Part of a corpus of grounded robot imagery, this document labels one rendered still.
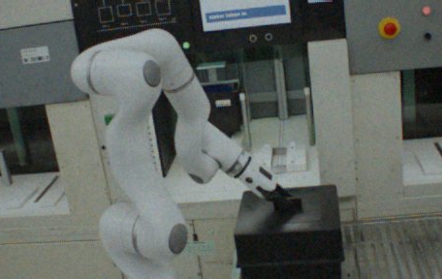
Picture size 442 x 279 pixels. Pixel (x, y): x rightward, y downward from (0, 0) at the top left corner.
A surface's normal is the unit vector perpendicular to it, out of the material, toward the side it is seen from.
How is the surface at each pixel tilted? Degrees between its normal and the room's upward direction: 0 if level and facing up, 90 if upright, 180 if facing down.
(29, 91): 90
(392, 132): 90
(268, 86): 90
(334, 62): 90
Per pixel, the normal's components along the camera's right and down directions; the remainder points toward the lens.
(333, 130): -0.10, 0.35
